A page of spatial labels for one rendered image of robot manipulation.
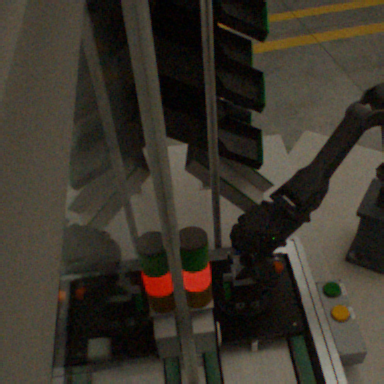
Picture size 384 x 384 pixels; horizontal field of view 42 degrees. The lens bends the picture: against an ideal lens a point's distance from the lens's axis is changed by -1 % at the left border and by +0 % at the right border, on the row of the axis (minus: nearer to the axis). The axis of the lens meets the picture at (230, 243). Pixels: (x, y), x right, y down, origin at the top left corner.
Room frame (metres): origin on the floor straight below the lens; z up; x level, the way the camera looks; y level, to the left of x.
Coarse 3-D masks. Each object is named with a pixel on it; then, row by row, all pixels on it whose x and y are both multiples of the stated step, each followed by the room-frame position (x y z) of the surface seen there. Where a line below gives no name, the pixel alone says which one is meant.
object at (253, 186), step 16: (192, 160) 0.97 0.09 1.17; (208, 160) 1.01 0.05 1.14; (224, 160) 1.05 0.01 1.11; (208, 176) 0.92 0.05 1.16; (224, 176) 1.00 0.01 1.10; (240, 176) 1.04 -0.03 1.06; (256, 176) 1.05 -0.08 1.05; (224, 192) 0.92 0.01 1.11; (240, 192) 0.92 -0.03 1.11; (256, 192) 1.02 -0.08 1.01; (240, 208) 0.92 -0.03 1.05
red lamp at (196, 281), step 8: (208, 264) 0.50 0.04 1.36; (184, 272) 0.48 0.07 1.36; (200, 272) 0.48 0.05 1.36; (208, 272) 0.49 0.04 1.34; (184, 280) 0.49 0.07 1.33; (192, 280) 0.48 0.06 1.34; (200, 280) 0.48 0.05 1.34; (208, 280) 0.49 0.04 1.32; (192, 288) 0.48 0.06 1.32; (200, 288) 0.48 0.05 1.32
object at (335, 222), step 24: (312, 144) 1.43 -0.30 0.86; (360, 168) 1.29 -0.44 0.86; (336, 192) 1.18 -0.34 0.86; (360, 192) 1.18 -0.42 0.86; (312, 216) 1.07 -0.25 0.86; (336, 216) 1.07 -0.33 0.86; (336, 240) 0.97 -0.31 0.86; (336, 264) 0.88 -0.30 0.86; (360, 288) 0.80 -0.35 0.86; (360, 312) 0.72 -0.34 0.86
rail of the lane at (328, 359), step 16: (288, 240) 0.89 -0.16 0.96; (288, 256) 0.84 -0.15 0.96; (304, 256) 0.83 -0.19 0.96; (304, 272) 0.78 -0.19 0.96; (304, 288) 0.73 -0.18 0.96; (304, 304) 0.68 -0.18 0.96; (320, 304) 0.68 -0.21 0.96; (304, 320) 0.66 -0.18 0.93; (320, 320) 0.64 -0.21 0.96; (304, 336) 0.64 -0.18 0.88; (320, 336) 0.60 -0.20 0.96; (320, 352) 0.55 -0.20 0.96; (336, 352) 0.55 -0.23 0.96; (320, 368) 0.52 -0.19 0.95; (336, 368) 0.51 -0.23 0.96
